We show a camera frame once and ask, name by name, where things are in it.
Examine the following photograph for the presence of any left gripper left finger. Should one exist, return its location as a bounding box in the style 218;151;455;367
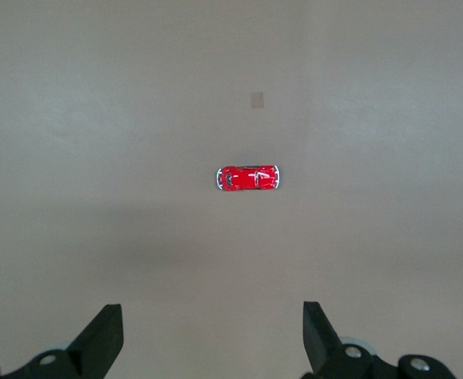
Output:
0;302;125;379

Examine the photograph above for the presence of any red beetle toy car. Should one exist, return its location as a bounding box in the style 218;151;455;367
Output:
214;163;281;193

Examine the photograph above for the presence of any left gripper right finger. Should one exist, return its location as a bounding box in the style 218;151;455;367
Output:
300;301;457;379

